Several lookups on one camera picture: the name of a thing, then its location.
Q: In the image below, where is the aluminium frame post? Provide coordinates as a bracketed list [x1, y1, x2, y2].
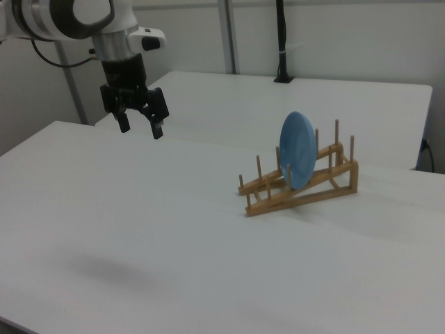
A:
[218, 0, 241, 75]

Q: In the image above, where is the black pole with base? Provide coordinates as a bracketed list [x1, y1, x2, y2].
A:
[273, 0, 296, 84]

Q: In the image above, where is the black cable beside table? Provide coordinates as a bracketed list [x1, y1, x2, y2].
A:
[421, 137, 436, 173]

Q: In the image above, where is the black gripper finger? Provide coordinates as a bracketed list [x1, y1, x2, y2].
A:
[111, 102, 131, 134]
[138, 86, 170, 141]

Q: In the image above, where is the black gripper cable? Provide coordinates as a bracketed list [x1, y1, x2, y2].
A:
[30, 37, 104, 67]

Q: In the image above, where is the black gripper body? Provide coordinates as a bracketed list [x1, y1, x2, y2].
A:
[99, 54, 154, 114]

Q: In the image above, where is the wooden plate rack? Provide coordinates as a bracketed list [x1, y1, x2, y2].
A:
[237, 118, 359, 218]

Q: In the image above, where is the blue plate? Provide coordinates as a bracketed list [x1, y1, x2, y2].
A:
[279, 111, 318, 191]

